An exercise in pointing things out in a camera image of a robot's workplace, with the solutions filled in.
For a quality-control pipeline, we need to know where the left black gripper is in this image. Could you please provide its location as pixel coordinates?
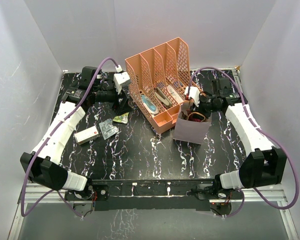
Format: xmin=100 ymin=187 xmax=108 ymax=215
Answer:
xmin=93 ymin=81 xmax=134 ymax=115

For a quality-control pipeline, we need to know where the green sour candy bag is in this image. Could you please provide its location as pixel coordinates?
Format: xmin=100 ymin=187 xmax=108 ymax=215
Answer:
xmin=113 ymin=112 xmax=129 ymax=124

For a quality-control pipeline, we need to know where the pink candy packet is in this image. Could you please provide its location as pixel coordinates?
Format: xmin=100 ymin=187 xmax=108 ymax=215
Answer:
xmin=188 ymin=114 xmax=206 ymax=123

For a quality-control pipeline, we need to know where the lilac paper bag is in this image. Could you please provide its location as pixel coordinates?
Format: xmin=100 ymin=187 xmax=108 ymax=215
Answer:
xmin=173 ymin=101 xmax=212 ymax=145

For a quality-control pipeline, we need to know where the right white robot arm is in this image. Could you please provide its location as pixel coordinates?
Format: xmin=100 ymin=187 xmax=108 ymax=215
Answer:
xmin=188 ymin=77 xmax=287 ymax=199

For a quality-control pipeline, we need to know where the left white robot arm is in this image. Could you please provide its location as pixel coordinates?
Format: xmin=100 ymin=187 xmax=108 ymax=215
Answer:
xmin=20 ymin=66 xmax=131 ymax=200

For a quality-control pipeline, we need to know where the blue correction tape blister pack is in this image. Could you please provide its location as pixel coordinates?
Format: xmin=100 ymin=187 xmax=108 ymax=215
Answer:
xmin=140 ymin=94 xmax=159 ymax=115

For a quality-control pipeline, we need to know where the silver foil snack packet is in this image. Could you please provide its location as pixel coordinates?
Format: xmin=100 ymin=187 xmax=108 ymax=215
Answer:
xmin=99 ymin=118 xmax=119 ymax=140

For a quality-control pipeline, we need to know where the white paper staples box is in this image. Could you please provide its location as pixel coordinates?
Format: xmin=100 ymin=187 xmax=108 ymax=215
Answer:
xmin=166 ymin=84 xmax=184 ymax=104

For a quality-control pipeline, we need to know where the blue eraser block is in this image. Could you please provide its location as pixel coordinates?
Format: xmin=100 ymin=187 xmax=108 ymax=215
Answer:
xmin=173 ymin=80 xmax=186 ymax=89

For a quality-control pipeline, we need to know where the grey stapler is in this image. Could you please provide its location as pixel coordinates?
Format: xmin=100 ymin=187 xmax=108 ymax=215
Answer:
xmin=154 ymin=87 xmax=172 ymax=109

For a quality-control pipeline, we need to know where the pink plastic desk organizer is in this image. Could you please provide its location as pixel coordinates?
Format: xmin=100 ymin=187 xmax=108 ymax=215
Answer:
xmin=125 ymin=37 xmax=191 ymax=134

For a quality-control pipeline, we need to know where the white rectangular snack box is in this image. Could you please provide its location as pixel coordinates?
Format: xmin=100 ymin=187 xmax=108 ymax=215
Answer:
xmin=74 ymin=125 xmax=100 ymax=145

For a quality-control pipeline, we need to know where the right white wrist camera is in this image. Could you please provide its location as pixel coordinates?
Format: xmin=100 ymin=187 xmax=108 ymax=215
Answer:
xmin=184 ymin=86 xmax=201 ymax=107

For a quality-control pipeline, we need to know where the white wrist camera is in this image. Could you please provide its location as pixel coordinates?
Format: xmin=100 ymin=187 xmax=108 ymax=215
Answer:
xmin=184 ymin=86 xmax=201 ymax=107
xmin=113 ymin=65 xmax=131 ymax=95

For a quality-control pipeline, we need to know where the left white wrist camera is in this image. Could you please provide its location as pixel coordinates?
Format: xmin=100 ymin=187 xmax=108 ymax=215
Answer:
xmin=113 ymin=65 xmax=131 ymax=95

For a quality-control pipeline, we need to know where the black front mounting rail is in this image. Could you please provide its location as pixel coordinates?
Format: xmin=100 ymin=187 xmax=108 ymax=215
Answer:
xmin=64 ymin=178 xmax=243 ymax=212

